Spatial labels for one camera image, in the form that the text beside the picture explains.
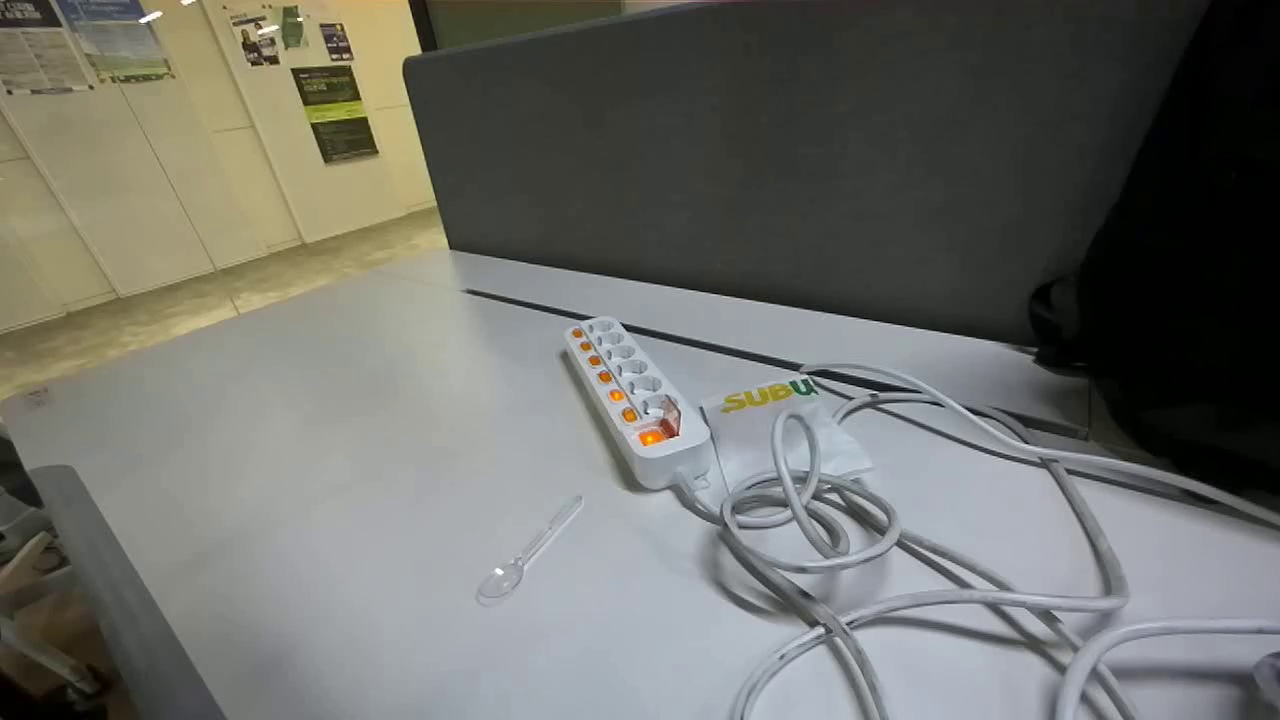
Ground white power strip orange switches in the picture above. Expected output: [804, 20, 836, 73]
[564, 316, 711, 493]

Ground grey desk partition panel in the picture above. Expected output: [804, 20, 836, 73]
[403, 0, 1208, 340]

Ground white Subway paper bag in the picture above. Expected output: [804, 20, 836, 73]
[703, 378, 870, 488]

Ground white power cable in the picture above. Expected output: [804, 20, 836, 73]
[666, 360, 1280, 720]

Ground clear plastic spoon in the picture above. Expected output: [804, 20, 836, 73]
[474, 495, 582, 608]

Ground green black wall poster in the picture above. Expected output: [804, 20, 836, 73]
[293, 66, 376, 163]

